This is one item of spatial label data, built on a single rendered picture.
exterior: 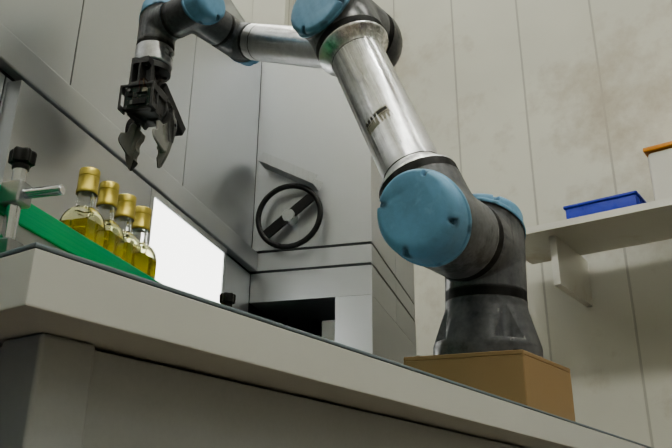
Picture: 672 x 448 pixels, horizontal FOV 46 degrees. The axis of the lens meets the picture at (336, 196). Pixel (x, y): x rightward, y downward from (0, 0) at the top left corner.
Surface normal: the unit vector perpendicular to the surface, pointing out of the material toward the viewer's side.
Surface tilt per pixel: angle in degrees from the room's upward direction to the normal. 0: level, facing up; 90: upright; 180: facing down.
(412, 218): 98
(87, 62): 90
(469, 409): 90
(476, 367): 90
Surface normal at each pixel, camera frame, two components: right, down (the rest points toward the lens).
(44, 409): 0.82, -0.22
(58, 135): 0.96, -0.10
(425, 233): -0.55, -0.21
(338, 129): -0.27, -0.38
